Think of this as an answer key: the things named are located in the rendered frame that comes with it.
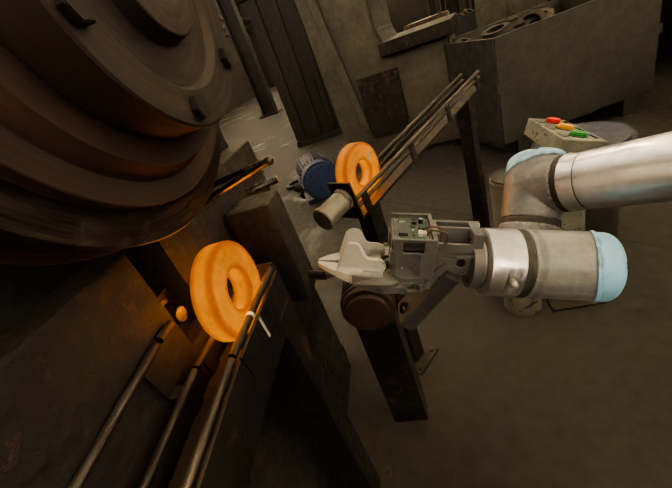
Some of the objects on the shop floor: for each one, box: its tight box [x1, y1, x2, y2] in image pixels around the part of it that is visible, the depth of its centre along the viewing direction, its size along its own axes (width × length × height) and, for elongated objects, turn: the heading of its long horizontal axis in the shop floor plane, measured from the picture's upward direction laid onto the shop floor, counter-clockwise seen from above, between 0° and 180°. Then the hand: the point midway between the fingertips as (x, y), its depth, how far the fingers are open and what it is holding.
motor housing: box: [340, 268, 428, 422], centre depth 98 cm, size 13×22×54 cm, turn 24°
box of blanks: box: [443, 0, 664, 154], centre depth 245 cm, size 103×83×77 cm
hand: (327, 266), depth 49 cm, fingers closed
